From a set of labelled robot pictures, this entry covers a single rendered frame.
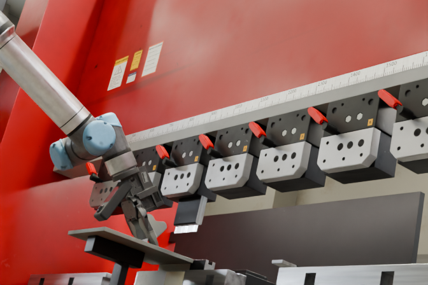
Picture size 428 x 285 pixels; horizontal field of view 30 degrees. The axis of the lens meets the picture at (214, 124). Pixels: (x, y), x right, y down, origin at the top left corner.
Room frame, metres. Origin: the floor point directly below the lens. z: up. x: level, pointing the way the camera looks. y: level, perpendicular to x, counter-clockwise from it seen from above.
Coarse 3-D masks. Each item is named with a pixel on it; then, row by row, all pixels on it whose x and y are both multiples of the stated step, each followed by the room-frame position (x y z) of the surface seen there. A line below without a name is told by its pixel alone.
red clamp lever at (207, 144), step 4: (200, 136) 1.93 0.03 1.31; (204, 136) 1.93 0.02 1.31; (200, 140) 1.94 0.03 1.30; (204, 140) 1.91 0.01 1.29; (208, 140) 1.92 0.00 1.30; (204, 144) 1.91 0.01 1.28; (208, 144) 1.90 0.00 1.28; (212, 144) 1.91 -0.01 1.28; (208, 148) 1.90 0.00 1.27; (212, 148) 1.90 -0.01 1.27; (208, 152) 1.88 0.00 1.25; (212, 152) 1.88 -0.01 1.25; (216, 152) 1.88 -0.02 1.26; (216, 156) 1.89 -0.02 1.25; (220, 156) 1.90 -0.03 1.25
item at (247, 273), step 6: (234, 270) 2.15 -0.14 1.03; (240, 270) 2.13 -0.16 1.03; (246, 270) 2.12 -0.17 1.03; (246, 276) 2.10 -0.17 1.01; (252, 276) 2.11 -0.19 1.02; (258, 276) 2.14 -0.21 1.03; (246, 282) 2.10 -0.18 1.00; (252, 282) 2.12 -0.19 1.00; (258, 282) 2.13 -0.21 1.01; (264, 282) 2.14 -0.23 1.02; (270, 282) 2.15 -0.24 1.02
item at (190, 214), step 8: (184, 200) 2.07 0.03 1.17; (192, 200) 2.03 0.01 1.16; (200, 200) 2.01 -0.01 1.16; (184, 208) 2.06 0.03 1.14; (192, 208) 2.03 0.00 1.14; (200, 208) 2.01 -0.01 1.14; (176, 216) 2.08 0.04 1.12; (184, 216) 2.05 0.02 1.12; (192, 216) 2.02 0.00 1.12; (200, 216) 2.01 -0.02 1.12; (176, 224) 2.08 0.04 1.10; (184, 224) 2.05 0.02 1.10; (192, 224) 2.03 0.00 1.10; (200, 224) 2.01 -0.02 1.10; (176, 232) 2.08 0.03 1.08; (184, 232) 2.05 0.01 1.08
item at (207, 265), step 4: (196, 260) 1.96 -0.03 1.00; (200, 260) 1.95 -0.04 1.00; (204, 260) 1.93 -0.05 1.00; (208, 260) 1.93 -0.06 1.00; (192, 264) 1.97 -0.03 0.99; (196, 264) 1.96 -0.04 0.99; (200, 264) 1.95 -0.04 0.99; (204, 264) 1.93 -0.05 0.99; (208, 264) 1.94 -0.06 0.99; (212, 264) 1.94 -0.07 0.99; (192, 268) 1.97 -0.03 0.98; (196, 268) 1.95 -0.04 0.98; (200, 268) 1.94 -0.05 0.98; (204, 268) 1.93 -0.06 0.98; (208, 268) 1.94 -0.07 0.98; (212, 268) 1.94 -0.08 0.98
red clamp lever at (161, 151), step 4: (156, 148) 2.10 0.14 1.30; (160, 148) 2.09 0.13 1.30; (164, 148) 2.10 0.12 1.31; (160, 152) 2.08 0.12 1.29; (164, 152) 2.07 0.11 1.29; (160, 156) 2.07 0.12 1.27; (164, 156) 2.07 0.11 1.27; (168, 156) 2.07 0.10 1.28; (164, 160) 2.05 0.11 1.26; (168, 160) 2.05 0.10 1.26; (164, 164) 2.05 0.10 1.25; (168, 164) 2.05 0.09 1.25; (172, 164) 2.05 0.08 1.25
